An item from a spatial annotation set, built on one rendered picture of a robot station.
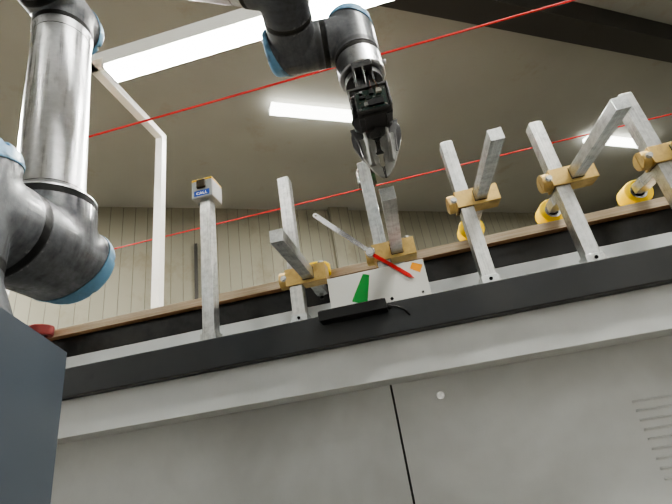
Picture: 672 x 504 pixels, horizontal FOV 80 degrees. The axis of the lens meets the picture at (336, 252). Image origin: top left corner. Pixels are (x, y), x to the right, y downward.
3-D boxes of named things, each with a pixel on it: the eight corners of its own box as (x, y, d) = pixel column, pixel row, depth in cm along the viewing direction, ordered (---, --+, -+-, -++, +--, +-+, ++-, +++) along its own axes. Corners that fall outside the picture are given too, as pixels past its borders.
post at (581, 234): (611, 275, 95) (540, 118, 114) (596, 278, 95) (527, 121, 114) (605, 279, 98) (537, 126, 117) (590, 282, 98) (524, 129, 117)
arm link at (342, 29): (325, 44, 87) (370, 35, 87) (334, 86, 82) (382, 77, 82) (320, 3, 79) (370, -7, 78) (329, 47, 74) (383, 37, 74)
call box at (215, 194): (212, 196, 124) (211, 175, 127) (191, 201, 125) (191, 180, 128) (222, 206, 131) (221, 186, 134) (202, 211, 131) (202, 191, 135)
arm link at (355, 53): (340, 86, 83) (386, 74, 82) (344, 104, 81) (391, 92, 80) (332, 50, 74) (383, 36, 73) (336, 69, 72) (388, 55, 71)
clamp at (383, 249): (417, 252, 105) (412, 235, 107) (367, 263, 107) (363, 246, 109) (417, 259, 111) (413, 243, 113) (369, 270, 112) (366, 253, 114)
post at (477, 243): (503, 293, 98) (451, 138, 117) (488, 296, 99) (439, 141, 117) (500, 297, 101) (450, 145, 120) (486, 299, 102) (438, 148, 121)
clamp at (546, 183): (601, 174, 103) (593, 158, 105) (546, 186, 104) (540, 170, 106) (591, 186, 108) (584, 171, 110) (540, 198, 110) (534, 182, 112)
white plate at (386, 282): (432, 294, 100) (422, 258, 104) (332, 314, 104) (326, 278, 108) (432, 295, 101) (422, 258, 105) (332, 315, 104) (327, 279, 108)
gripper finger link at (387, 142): (384, 162, 65) (373, 118, 68) (386, 181, 70) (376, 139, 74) (403, 157, 64) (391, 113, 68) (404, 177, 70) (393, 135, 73)
